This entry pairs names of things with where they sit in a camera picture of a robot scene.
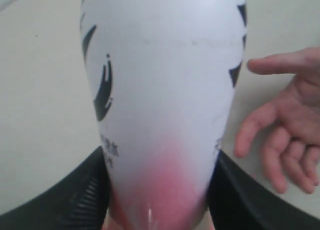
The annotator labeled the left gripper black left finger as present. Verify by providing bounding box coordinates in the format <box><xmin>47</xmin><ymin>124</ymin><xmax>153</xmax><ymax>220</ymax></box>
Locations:
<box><xmin>0</xmin><ymin>147</ymin><xmax>111</xmax><ymax>230</ymax></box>

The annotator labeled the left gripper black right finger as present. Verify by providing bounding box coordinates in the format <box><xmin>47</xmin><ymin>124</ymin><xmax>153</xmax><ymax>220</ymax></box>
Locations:
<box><xmin>208</xmin><ymin>152</ymin><xmax>320</xmax><ymax>230</ymax></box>

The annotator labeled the pink peach bottle black cap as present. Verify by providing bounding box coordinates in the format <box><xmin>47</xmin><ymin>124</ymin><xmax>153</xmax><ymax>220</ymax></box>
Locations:
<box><xmin>79</xmin><ymin>0</ymin><xmax>247</xmax><ymax>229</ymax></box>

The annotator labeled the person's open bare hand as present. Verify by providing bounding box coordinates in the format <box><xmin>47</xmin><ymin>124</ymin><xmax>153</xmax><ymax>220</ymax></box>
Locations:
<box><xmin>234</xmin><ymin>47</ymin><xmax>320</xmax><ymax>194</ymax></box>

